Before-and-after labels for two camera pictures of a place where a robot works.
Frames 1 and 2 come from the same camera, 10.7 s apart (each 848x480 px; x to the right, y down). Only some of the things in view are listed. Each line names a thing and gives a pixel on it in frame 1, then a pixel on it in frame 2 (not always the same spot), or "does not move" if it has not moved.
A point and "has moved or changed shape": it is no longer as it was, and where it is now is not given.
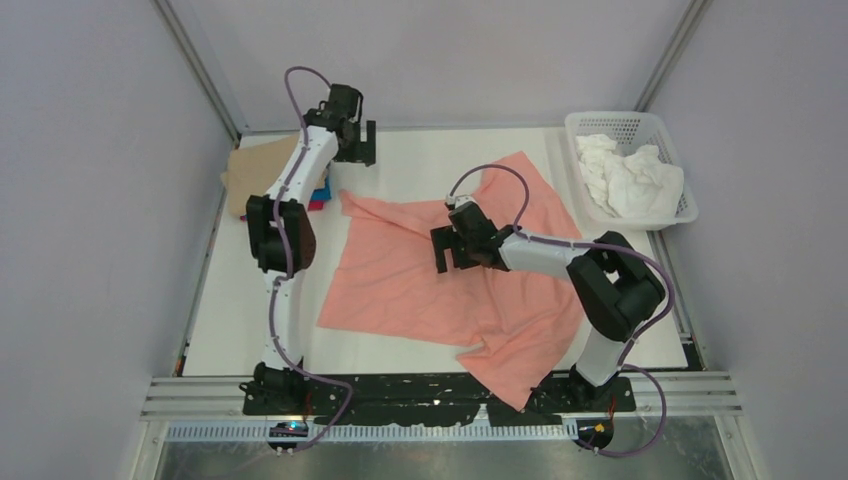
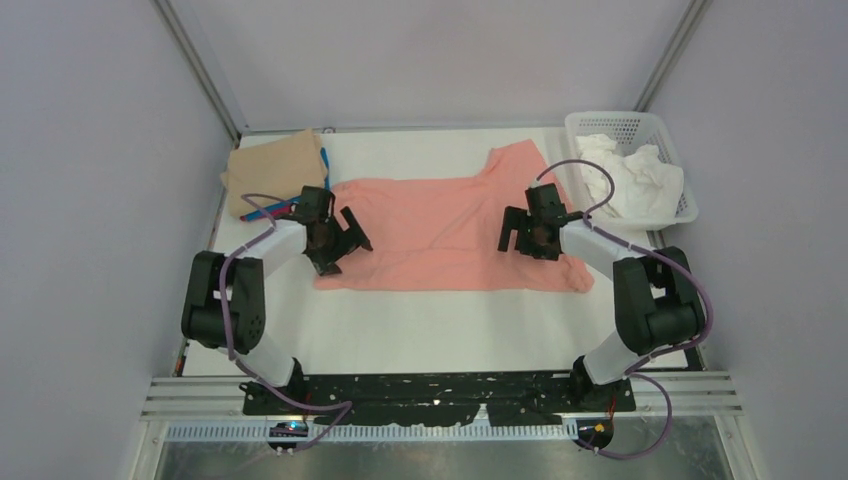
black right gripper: (448, 237) -> (519, 218)
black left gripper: (365, 150) -> (352, 240)
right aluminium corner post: (672, 54) does not move
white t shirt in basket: (638, 185) does not move
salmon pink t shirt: (386, 282) has moved or changed shape
